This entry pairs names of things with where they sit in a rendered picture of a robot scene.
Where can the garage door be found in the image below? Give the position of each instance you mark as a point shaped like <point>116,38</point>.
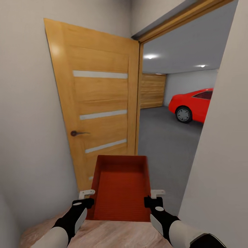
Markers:
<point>152,90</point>

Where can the storage box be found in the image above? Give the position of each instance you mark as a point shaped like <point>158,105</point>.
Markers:
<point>120,182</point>

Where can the car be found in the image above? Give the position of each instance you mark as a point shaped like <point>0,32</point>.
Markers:
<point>191,106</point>

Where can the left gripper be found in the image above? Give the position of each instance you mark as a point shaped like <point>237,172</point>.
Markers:
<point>88,202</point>

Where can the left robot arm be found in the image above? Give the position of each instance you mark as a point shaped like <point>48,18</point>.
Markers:
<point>66,227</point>

